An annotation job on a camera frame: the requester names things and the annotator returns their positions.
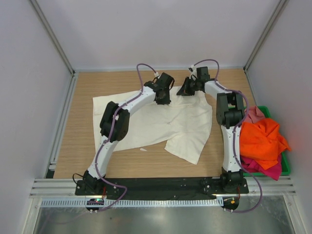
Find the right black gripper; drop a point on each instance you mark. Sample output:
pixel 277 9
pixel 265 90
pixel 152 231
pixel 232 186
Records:
pixel 185 90

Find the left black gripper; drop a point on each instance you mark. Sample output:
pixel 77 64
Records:
pixel 166 101

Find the cream white t shirt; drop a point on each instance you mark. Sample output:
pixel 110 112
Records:
pixel 185 125

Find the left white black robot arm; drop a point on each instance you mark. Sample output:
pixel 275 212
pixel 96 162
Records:
pixel 114 127

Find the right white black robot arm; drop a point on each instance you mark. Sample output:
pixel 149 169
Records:
pixel 230 113

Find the pink t shirt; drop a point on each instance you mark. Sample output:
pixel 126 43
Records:
pixel 253 115

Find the orange t shirt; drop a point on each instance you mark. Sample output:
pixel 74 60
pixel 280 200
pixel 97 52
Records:
pixel 262 142

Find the magenta t shirt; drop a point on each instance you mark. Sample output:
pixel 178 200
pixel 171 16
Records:
pixel 252 166

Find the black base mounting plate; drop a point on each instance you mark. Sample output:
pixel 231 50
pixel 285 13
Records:
pixel 203 185

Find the green plastic bin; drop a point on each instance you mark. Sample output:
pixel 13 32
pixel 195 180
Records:
pixel 261 144

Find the white slotted cable duct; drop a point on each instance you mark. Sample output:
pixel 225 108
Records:
pixel 97 203

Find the left aluminium corner post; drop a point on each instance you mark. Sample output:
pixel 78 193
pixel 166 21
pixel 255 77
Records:
pixel 48 29

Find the aluminium corner post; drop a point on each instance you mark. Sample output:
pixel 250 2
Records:
pixel 48 29
pixel 275 15

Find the right aluminium corner post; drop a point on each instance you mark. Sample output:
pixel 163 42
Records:
pixel 275 15

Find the aluminium front frame rail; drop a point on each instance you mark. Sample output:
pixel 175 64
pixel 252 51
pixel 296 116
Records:
pixel 66 187

